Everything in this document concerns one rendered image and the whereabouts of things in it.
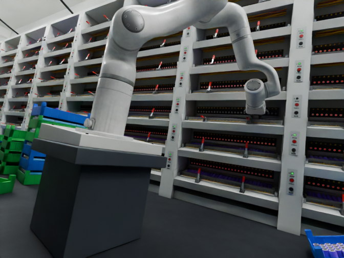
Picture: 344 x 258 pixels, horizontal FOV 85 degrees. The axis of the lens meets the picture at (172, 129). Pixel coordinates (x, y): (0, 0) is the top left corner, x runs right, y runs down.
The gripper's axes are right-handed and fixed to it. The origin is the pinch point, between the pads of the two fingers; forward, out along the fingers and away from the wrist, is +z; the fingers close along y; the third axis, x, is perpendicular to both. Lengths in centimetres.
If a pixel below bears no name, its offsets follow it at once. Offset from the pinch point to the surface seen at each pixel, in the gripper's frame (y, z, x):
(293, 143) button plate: -19.1, -4.3, 17.3
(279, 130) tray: -12.4, -4.6, 10.9
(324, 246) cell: -26, -28, 59
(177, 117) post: 49.0, -5.1, 6.4
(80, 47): 181, -18, -67
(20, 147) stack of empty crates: 140, -44, 51
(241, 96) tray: 8.6, -8.5, -8.2
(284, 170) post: -16.2, -1.0, 30.8
